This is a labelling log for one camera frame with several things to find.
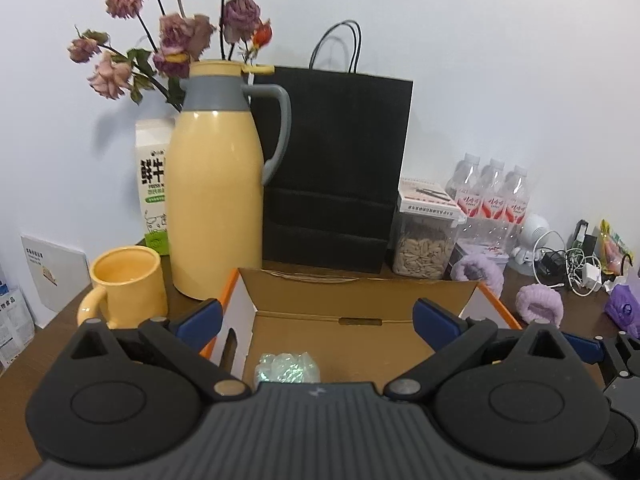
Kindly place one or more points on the dried rose bouquet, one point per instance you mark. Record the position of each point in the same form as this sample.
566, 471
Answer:
185, 35

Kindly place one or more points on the clear water bottle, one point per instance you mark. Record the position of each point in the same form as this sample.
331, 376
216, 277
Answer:
516, 200
491, 190
464, 180

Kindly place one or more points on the clear seed container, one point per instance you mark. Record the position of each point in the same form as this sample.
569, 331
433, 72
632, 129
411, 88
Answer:
422, 250

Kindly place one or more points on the yellow pink snack packet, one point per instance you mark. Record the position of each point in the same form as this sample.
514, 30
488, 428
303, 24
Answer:
614, 247

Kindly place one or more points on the white milk carton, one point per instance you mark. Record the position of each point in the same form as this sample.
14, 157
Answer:
152, 175

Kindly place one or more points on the printed cardboard box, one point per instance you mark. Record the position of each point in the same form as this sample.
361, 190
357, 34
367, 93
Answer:
350, 340

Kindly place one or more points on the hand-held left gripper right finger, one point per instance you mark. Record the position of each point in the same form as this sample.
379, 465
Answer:
436, 324

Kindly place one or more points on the yellow thermos jug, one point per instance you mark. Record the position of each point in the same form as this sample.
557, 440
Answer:
215, 185

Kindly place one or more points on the white round device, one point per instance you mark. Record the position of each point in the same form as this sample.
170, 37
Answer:
532, 230

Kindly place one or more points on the yellow mug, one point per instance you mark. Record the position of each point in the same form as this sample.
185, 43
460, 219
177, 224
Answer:
135, 290

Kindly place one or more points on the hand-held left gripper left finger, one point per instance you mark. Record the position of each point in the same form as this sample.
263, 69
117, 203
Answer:
200, 319

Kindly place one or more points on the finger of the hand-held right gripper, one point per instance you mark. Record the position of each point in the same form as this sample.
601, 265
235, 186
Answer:
585, 349

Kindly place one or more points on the blue white packets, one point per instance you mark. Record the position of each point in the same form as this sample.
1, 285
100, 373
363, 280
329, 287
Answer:
12, 320

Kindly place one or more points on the white charger plug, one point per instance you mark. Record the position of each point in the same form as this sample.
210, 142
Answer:
593, 276

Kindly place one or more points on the black paper bag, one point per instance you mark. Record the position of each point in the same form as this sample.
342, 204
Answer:
340, 160

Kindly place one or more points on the black adapter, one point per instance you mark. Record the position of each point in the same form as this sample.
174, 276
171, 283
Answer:
585, 237

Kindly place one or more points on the purple packet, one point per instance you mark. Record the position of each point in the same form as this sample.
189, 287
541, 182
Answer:
624, 307

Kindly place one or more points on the purple fuzzy wristband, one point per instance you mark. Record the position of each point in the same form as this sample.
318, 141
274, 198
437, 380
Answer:
540, 305
475, 270

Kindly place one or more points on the iridescent plastic bag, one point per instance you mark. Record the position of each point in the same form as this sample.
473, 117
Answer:
287, 367

